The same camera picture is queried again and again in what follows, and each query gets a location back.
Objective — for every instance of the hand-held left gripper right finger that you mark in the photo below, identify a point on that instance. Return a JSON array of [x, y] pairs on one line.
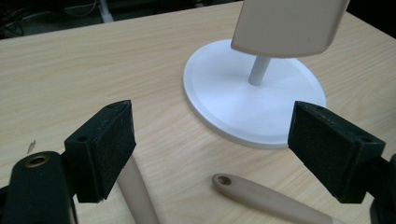
[[336, 155]]

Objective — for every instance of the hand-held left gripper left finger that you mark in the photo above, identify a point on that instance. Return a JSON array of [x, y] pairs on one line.
[[102, 149]]

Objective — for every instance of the white utensil rack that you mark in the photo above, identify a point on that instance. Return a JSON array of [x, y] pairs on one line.
[[233, 102]]

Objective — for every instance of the beige slotted spoon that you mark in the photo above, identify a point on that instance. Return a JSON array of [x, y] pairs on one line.
[[264, 196]]

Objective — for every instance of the white stand leg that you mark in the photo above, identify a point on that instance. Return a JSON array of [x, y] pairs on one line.
[[106, 11]]

